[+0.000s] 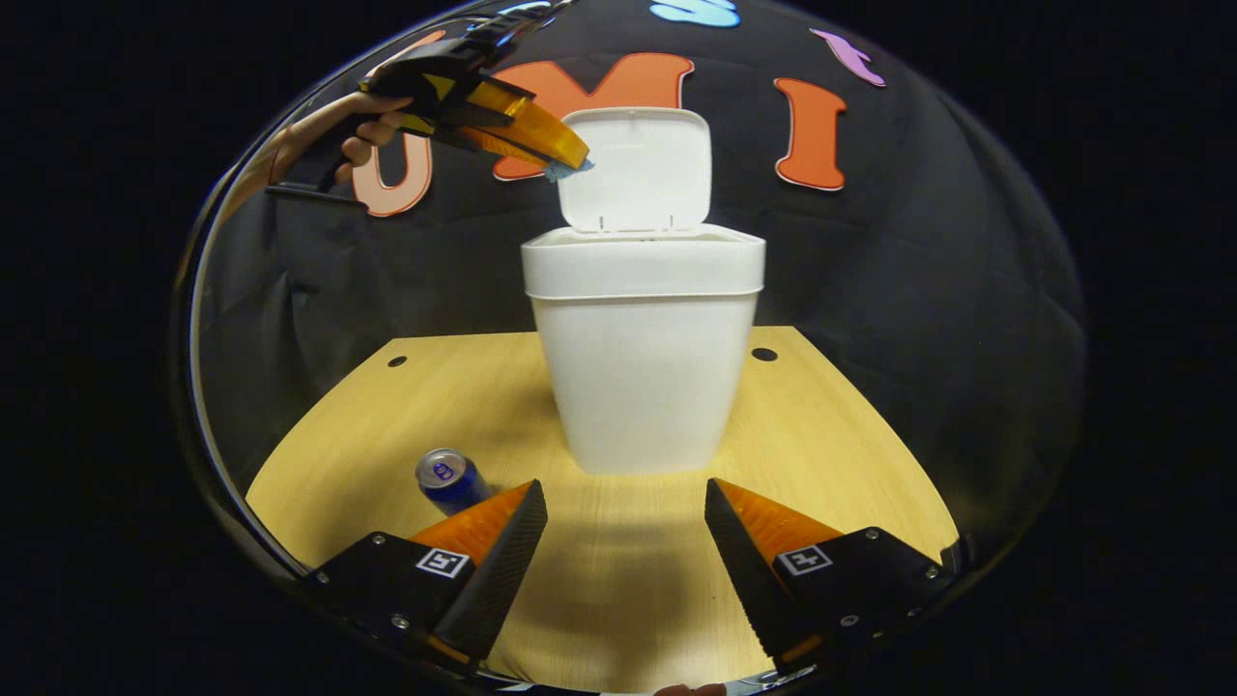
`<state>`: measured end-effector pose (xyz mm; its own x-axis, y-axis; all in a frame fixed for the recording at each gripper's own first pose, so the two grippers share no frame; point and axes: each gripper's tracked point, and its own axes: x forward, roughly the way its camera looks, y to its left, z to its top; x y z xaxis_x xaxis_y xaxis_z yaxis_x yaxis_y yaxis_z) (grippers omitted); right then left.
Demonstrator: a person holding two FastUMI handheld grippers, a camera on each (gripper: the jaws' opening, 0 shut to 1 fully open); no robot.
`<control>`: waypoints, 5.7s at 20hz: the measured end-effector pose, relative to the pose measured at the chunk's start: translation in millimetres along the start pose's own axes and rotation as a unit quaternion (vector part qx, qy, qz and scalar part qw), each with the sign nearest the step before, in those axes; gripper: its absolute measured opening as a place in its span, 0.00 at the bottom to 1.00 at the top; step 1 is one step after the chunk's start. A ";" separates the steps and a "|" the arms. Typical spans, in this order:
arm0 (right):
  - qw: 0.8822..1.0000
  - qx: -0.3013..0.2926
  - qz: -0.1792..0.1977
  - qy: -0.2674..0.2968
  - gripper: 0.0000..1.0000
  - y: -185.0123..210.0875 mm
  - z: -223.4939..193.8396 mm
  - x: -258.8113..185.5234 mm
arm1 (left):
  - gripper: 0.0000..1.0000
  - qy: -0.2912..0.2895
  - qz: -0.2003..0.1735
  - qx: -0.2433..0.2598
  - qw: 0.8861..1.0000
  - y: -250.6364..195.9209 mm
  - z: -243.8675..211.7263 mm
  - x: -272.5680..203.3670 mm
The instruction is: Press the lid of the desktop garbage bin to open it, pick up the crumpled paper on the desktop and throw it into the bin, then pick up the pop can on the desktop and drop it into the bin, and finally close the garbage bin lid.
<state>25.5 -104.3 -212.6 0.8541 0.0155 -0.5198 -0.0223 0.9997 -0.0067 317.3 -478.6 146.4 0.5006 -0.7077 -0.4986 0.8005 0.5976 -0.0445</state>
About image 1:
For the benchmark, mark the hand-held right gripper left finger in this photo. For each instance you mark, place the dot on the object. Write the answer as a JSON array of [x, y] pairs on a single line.
[[498, 570]]

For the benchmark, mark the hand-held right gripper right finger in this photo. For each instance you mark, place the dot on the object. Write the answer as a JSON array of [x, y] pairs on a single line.
[[749, 570]]

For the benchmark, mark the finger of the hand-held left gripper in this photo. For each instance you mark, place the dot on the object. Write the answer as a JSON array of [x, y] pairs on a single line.
[[541, 130], [483, 140]]

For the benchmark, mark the wooden desktop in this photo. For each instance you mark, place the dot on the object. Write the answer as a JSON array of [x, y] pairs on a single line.
[[387, 435]]

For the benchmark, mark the blue paper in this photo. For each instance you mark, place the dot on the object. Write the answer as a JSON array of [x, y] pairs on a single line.
[[568, 171]]

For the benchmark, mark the white desktop garbage bin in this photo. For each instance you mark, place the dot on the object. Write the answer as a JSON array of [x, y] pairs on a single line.
[[643, 367]]

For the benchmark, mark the blue pop can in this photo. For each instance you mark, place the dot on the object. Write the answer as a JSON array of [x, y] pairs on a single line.
[[449, 478]]

